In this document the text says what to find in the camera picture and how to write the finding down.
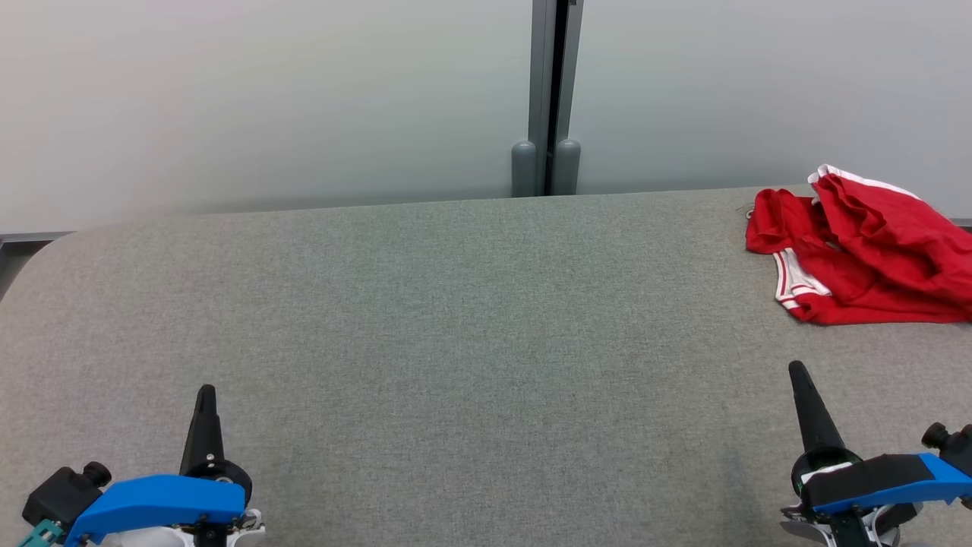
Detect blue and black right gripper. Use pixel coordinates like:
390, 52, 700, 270
782, 361, 972, 547

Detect grey cylindrical post foot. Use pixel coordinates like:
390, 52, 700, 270
552, 139, 582, 196
511, 141, 538, 198

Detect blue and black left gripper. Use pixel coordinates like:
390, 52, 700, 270
65, 384, 265, 547

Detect red Bulls basketball jersey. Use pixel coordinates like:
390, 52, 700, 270
746, 188, 972, 326

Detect grey wall partition post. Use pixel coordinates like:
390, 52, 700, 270
529, 0, 584, 197

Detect red shorts with white stripe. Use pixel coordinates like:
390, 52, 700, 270
807, 164, 972, 305

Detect black left cable teal plug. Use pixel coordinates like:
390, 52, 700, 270
17, 520, 63, 547

